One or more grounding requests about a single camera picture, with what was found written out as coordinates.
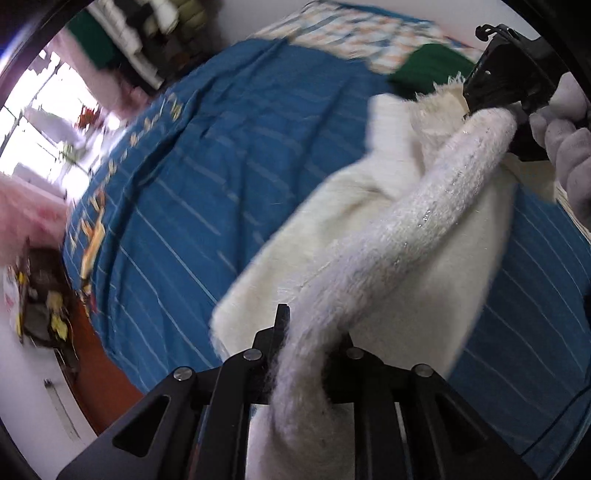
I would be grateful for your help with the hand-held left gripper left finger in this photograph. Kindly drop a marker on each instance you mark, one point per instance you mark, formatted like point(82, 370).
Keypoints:
point(277, 328)

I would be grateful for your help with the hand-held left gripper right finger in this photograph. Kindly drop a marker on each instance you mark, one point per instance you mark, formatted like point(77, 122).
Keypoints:
point(352, 357)

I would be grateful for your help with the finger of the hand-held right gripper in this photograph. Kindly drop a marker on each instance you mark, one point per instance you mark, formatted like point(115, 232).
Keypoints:
point(487, 85)

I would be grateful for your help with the white fuzzy towel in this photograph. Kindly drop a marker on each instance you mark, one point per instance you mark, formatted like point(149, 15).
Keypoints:
point(369, 240)

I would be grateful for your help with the shelf of folded clothes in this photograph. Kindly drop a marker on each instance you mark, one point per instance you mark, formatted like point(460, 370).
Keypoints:
point(147, 32)

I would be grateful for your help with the person's right hand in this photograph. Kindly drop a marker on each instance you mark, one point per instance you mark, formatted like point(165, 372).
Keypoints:
point(570, 152)

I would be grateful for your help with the dark green cloth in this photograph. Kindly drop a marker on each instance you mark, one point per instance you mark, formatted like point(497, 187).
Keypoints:
point(429, 64)

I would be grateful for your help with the patterned pillow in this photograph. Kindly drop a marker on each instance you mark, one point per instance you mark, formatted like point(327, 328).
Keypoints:
point(351, 32)

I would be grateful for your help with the blue striped bed sheet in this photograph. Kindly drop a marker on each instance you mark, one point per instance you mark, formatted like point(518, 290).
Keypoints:
point(194, 175)

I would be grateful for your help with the black yellow bag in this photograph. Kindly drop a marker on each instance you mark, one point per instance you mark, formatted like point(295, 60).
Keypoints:
point(41, 295)

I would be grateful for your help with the pink curtain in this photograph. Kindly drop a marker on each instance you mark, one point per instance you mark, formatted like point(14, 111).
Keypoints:
point(27, 207)

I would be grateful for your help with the orange wooden bed frame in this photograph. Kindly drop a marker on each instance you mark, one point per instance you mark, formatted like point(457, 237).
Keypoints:
point(104, 369)

